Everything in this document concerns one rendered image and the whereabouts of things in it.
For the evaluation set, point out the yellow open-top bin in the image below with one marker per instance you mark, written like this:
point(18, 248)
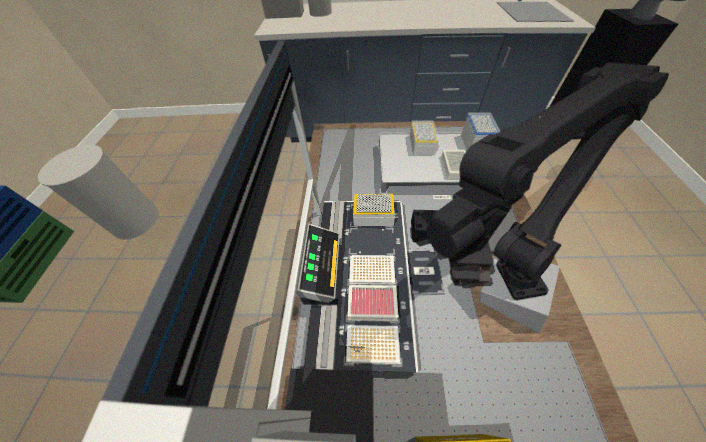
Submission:
point(462, 438)

